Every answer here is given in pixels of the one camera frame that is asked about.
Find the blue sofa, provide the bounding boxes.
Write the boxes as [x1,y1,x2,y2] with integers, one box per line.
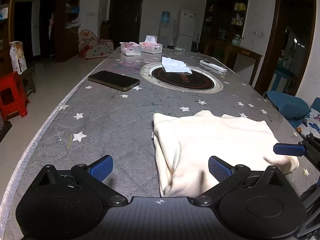
[286,97,319,129]

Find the dark wooden side table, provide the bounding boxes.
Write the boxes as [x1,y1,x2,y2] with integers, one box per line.
[217,41,262,85]

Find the grey star-patterned tablecloth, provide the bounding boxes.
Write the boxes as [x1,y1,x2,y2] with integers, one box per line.
[1,49,319,239]

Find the round induction hotpot cooker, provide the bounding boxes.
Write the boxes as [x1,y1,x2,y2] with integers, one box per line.
[140,63,223,94]

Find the white refrigerator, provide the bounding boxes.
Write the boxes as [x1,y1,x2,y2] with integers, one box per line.
[174,9,197,51]

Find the crumpled white tissue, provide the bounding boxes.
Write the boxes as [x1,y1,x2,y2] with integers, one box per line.
[161,57,192,74]

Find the cream white garment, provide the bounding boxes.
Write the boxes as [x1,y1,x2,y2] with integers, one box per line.
[153,110,299,198]

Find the small item near fridge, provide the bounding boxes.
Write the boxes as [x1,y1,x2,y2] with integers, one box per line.
[174,47,185,51]

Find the blue cushion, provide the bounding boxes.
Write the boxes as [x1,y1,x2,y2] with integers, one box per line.
[264,91,295,118]

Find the water dispenser with bottle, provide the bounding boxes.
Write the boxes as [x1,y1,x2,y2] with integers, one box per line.
[158,11,172,48]

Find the butterfly patterned pillow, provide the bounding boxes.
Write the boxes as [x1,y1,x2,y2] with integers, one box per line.
[296,108,320,139]

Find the left pink tissue box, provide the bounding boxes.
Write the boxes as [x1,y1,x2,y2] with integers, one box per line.
[120,42,142,56]

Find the glass kettle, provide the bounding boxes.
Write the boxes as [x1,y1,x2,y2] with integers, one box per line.
[232,34,244,46]

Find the right pink tissue box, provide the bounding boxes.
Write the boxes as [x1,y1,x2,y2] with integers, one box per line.
[139,35,163,54]

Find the red plastic stool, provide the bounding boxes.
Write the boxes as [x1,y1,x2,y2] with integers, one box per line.
[0,72,30,121]

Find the pink tissue box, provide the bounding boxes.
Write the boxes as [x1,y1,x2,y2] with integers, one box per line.
[139,35,163,54]
[120,42,142,56]

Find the polka dot play tent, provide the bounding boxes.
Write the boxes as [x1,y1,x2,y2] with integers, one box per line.
[78,29,114,60]

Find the black smartphone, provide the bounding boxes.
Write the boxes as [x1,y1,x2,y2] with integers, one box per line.
[88,70,140,92]

